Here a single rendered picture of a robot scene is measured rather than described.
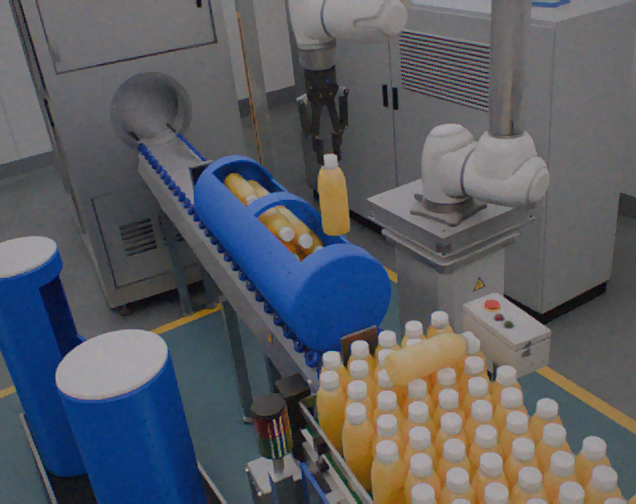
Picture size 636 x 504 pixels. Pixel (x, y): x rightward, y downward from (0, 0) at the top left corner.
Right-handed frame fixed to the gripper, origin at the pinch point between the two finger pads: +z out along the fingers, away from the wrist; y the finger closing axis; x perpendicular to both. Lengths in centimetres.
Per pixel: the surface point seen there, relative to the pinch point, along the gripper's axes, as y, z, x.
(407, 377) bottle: 9, 33, 49
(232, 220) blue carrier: 17, 29, -38
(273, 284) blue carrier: 18.7, 32.9, -1.8
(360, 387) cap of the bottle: 17, 37, 43
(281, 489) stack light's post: 42, 39, 58
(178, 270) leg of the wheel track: 13, 116, -184
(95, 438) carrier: 71, 56, 3
